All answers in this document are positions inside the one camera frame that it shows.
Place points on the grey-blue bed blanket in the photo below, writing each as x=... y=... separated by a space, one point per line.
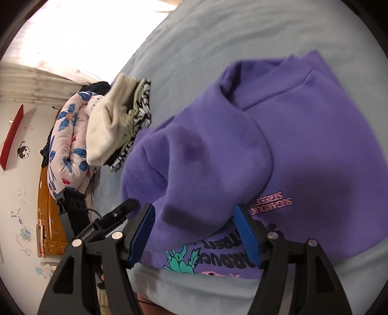
x=197 y=45

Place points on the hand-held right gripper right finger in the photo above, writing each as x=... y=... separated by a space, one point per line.
x=247 y=233

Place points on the brown wooden headboard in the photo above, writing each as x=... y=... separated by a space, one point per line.
x=48 y=218

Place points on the purple zip hoodie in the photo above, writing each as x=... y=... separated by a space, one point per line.
x=272 y=136

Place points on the round face wall sticker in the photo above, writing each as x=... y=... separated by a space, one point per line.
x=23 y=150

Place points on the black white patterned garment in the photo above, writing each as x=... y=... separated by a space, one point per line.
x=142 y=112

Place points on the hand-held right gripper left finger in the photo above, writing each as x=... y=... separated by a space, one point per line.
x=142 y=233

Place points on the cream fluffy garment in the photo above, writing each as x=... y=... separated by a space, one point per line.
x=106 y=130

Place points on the floral quilt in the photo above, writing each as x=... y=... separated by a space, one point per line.
x=65 y=145

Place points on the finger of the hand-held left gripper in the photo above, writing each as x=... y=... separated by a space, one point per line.
x=119 y=213
x=65 y=203

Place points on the small blue wall decals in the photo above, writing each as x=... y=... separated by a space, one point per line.
x=25 y=234

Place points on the red wall shelf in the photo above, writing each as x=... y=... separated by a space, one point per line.
x=12 y=136

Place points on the black fuzzy cloth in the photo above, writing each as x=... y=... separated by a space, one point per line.
x=97 y=87

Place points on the white cat plush toy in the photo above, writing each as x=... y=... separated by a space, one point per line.
x=94 y=103

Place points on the beige leaf-print curtain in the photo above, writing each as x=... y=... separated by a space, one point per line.
x=39 y=78

